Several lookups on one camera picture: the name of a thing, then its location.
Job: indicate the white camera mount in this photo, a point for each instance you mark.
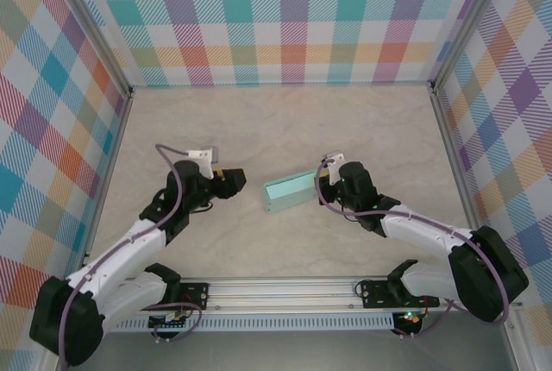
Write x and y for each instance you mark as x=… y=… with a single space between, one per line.
x=334 y=172
x=200 y=159

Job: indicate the aluminium frame floor rail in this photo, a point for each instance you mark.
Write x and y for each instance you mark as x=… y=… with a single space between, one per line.
x=455 y=155
x=108 y=172

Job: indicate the mint green paper box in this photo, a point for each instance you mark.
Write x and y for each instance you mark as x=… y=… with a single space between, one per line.
x=289 y=190

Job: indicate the small circuit board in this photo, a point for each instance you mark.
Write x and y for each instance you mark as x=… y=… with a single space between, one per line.
x=170 y=319
x=409 y=317

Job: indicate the grey metal front plate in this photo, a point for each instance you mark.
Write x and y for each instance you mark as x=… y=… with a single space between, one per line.
x=280 y=351

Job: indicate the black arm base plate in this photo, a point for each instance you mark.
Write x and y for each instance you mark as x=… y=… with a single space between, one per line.
x=375 y=295
x=196 y=295

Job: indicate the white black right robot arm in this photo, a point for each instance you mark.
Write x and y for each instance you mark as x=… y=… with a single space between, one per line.
x=422 y=228

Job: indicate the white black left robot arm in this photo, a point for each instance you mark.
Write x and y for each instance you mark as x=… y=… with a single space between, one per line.
x=121 y=250

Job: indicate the aluminium frame post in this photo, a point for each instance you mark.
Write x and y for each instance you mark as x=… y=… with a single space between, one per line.
x=466 y=21
x=92 y=26

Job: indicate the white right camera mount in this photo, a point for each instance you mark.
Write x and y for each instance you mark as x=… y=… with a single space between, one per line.
x=334 y=172

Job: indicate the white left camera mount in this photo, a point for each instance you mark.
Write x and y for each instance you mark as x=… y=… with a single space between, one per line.
x=200 y=159

